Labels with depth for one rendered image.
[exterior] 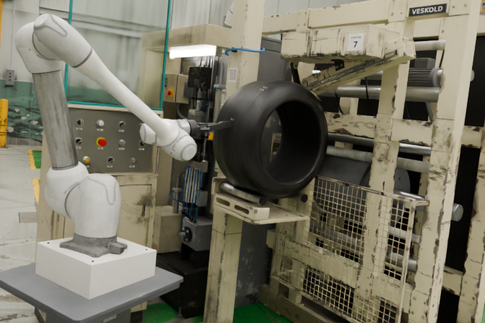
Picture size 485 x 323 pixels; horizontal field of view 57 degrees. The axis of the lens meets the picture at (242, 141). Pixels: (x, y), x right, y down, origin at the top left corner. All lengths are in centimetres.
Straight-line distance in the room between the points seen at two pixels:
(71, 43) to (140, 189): 120
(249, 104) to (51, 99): 86
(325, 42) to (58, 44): 132
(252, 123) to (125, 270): 84
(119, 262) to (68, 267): 17
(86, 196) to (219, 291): 121
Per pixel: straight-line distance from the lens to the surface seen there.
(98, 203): 170
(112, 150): 258
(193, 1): 1200
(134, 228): 268
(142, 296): 171
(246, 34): 250
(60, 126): 182
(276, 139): 282
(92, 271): 164
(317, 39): 243
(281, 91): 216
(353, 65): 242
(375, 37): 227
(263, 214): 219
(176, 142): 175
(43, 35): 165
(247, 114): 208
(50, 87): 180
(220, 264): 263
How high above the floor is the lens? 135
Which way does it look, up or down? 5 degrees down
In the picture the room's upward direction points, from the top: 6 degrees clockwise
